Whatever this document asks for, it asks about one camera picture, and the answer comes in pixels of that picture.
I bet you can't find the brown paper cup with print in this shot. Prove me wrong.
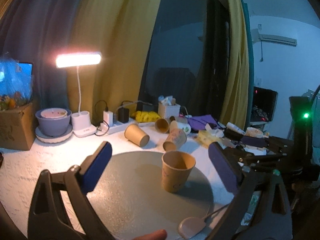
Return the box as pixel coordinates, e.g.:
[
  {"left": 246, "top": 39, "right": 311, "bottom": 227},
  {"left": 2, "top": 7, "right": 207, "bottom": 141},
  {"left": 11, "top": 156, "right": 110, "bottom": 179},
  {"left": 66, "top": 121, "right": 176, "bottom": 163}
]
[{"left": 161, "top": 151, "right": 196, "bottom": 193}]

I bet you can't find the white floral paper cup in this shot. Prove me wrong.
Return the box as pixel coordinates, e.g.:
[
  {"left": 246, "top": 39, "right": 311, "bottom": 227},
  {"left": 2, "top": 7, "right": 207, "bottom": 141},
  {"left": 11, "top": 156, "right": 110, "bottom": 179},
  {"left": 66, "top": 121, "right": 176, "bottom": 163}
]
[{"left": 169, "top": 120, "right": 191, "bottom": 135}]

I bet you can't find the pink patterned paper cup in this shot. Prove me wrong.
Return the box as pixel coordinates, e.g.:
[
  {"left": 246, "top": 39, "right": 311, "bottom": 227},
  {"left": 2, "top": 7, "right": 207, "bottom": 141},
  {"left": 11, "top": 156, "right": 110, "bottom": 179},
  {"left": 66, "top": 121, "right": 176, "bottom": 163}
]
[{"left": 163, "top": 128, "right": 187, "bottom": 152}]

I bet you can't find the large brown paper cup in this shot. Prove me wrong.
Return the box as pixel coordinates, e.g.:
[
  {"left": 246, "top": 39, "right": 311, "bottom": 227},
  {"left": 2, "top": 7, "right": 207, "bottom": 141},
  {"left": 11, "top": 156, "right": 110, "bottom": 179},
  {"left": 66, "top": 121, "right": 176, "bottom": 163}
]
[{"left": 124, "top": 124, "right": 150, "bottom": 147}]

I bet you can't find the fingertip at bottom edge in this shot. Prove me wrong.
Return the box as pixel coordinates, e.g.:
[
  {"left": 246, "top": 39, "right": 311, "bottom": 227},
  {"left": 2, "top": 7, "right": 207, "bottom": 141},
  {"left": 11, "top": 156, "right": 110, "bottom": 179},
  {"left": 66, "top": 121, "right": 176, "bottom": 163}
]
[{"left": 133, "top": 229, "right": 167, "bottom": 240}]

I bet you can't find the pink spoon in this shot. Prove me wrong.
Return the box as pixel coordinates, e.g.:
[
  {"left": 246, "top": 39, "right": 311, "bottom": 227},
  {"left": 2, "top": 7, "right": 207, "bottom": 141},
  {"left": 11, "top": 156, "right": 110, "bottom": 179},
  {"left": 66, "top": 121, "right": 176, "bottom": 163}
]
[{"left": 178, "top": 204, "right": 229, "bottom": 239}]

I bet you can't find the white cartoon mug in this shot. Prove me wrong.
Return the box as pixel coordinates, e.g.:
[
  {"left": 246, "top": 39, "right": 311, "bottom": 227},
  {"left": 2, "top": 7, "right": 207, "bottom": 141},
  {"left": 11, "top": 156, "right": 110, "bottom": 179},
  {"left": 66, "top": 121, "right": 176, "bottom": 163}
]
[{"left": 245, "top": 127, "right": 264, "bottom": 138}]

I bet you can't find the white round plate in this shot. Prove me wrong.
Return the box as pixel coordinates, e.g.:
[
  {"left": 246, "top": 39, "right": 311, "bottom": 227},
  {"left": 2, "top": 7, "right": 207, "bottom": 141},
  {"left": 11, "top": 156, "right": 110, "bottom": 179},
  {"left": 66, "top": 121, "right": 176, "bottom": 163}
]
[{"left": 35, "top": 125, "right": 73, "bottom": 144}]

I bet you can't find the round grey placemat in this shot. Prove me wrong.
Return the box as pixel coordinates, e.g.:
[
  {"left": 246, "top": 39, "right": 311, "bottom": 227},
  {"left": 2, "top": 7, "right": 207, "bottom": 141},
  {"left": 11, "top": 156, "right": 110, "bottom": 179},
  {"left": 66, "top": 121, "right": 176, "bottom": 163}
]
[{"left": 87, "top": 151, "right": 214, "bottom": 239}]

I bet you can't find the yellow tissue pack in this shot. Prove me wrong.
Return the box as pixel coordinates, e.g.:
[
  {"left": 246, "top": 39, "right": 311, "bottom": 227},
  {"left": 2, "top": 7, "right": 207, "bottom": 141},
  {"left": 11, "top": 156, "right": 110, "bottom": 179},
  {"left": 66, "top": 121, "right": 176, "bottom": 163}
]
[{"left": 196, "top": 129, "right": 224, "bottom": 148}]

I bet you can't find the purple bowl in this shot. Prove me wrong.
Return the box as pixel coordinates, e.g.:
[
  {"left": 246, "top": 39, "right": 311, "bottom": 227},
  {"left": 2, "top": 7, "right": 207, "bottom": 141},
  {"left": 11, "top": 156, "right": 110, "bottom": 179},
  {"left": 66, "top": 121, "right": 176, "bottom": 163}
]
[{"left": 35, "top": 109, "right": 72, "bottom": 137}]

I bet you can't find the cardboard box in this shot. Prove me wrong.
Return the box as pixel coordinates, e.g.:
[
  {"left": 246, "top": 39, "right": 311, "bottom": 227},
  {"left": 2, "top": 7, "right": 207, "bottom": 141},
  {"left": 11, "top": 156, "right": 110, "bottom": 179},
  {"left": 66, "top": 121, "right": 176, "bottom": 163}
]
[{"left": 0, "top": 102, "right": 37, "bottom": 151}]

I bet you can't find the white desk lamp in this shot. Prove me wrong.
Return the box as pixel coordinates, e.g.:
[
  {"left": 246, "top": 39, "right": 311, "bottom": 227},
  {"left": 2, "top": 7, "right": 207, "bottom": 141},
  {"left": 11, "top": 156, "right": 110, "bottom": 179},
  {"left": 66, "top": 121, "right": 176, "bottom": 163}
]
[{"left": 55, "top": 51, "right": 101, "bottom": 138}]

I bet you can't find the purple cloth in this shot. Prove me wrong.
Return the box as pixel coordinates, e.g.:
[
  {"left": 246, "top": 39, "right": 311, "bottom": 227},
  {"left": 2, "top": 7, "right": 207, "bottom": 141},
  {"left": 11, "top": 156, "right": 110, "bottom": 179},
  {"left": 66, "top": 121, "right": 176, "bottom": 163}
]
[{"left": 187, "top": 114, "right": 221, "bottom": 131}]

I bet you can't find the pink inner bowl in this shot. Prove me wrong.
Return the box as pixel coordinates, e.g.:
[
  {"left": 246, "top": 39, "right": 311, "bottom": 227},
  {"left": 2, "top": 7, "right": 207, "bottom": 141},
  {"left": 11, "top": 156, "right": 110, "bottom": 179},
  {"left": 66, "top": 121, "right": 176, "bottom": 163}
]
[{"left": 40, "top": 108, "right": 68, "bottom": 119}]

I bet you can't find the dark monitor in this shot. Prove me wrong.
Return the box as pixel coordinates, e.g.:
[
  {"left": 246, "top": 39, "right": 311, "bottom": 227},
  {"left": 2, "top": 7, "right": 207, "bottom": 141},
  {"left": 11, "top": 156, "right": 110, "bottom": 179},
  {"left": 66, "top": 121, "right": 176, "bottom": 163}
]
[{"left": 250, "top": 87, "right": 278, "bottom": 122}]

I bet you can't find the white power strip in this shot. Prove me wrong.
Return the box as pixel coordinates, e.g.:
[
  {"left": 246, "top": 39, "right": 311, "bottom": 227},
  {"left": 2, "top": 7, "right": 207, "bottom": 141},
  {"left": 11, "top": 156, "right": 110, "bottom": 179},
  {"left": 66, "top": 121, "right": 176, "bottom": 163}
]
[{"left": 95, "top": 121, "right": 136, "bottom": 136}]

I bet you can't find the white charger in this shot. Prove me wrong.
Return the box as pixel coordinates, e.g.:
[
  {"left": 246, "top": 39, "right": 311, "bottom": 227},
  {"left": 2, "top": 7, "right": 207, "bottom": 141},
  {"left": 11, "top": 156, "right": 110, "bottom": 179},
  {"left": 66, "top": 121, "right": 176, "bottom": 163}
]
[{"left": 103, "top": 111, "right": 113, "bottom": 127}]

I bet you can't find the black power adapter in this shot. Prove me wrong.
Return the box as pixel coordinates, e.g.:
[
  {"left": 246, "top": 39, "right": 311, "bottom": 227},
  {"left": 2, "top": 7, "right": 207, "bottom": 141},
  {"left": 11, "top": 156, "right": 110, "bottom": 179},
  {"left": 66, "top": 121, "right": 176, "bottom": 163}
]
[{"left": 118, "top": 107, "right": 130, "bottom": 123}]

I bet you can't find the white woven basket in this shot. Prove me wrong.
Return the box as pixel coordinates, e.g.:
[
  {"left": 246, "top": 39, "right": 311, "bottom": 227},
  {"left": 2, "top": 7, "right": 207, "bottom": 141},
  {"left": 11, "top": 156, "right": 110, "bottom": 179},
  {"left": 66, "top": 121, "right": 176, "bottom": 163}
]
[{"left": 158, "top": 103, "right": 181, "bottom": 119}]

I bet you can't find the yellow snack bag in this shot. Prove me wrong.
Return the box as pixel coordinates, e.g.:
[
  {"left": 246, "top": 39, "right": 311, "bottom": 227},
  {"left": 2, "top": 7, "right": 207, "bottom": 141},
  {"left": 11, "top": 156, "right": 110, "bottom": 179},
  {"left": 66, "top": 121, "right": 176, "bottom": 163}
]
[{"left": 131, "top": 111, "right": 161, "bottom": 122}]

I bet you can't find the plastic bag with fruit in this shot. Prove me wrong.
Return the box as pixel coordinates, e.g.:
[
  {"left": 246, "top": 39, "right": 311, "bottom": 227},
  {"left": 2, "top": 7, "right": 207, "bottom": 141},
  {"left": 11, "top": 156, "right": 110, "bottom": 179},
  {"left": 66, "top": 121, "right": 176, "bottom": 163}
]
[{"left": 1, "top": 53, "right": 33, "bottom": 111}]

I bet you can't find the air conditioner unit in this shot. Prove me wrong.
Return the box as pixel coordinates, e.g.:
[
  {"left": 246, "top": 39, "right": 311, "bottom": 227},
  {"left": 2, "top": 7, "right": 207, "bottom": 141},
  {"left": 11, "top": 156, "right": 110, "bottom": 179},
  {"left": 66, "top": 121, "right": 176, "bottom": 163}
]
[{"left": 251, "top": 29, "right": 297, "bottom": 47}]

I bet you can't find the yellow curtain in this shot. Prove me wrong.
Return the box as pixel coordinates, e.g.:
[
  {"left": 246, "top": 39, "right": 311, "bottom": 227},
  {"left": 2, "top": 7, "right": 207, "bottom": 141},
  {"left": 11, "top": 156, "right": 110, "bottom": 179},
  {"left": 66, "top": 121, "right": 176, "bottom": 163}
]
[{"left": 67, "top": 0, "right": 161, "bottom": 124}]

